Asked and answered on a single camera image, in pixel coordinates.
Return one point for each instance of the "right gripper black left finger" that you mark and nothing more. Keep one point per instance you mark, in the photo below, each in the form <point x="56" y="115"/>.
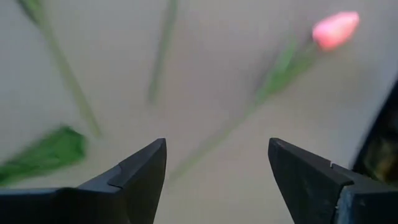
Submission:
<point x="124" y="193"/>

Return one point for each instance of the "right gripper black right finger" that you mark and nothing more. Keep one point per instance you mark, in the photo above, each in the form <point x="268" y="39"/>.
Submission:
<point x="311" y="186"/>

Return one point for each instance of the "green flower stem with leaf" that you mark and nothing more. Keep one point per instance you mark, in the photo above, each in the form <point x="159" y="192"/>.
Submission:
<point x="66" y="74"/>

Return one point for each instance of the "pink tulip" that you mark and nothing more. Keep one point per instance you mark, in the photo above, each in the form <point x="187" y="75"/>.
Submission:
<point x="335" y="29"/>

